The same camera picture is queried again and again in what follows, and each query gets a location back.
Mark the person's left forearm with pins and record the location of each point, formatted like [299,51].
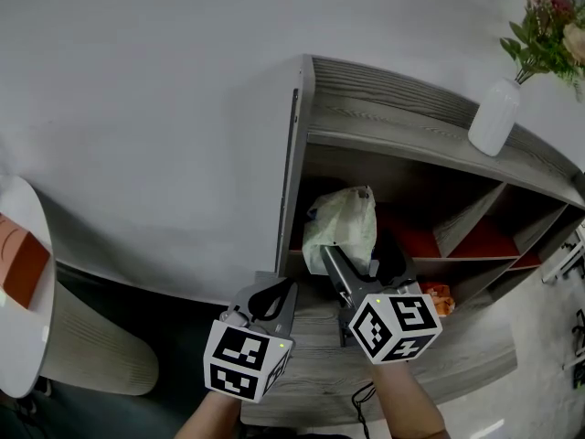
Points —
[210,416]

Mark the pale green bag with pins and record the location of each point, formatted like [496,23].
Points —
[340,227]

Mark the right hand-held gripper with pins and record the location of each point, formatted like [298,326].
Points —
[393,327]

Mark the orange snack packet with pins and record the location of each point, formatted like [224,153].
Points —
[439,297]

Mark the orange brown box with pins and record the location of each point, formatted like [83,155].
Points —
[20,263]

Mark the person's right forearm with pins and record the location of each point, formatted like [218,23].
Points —
[407,405]

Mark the grey wooden shelf unit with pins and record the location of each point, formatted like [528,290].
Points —
[388,121]

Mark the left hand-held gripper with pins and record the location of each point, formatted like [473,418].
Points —
[242,359]

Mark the black office chair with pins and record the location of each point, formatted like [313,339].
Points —
[579,336]

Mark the flower bouquet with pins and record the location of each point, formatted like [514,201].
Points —
[548,30]

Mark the white round ribbed table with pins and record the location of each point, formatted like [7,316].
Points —
[91,336]

